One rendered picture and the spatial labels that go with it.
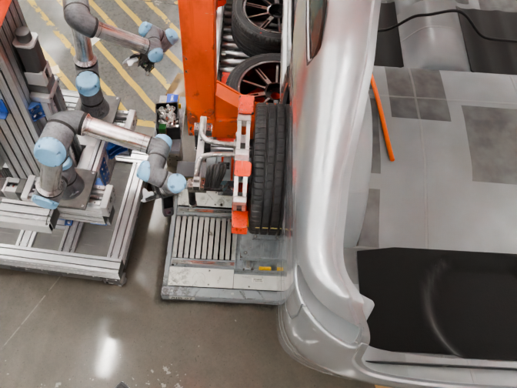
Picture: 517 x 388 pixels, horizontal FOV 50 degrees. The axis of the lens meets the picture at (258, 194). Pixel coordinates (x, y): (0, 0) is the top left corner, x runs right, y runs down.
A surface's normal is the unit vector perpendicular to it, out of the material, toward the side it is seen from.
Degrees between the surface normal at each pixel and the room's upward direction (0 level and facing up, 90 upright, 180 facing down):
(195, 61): 90
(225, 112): 90
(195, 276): 0
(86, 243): 0
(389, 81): 6
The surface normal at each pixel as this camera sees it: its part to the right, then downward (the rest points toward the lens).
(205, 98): -0.04, 0.85
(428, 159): 0.05, -0.45
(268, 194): 0.00, 0.39
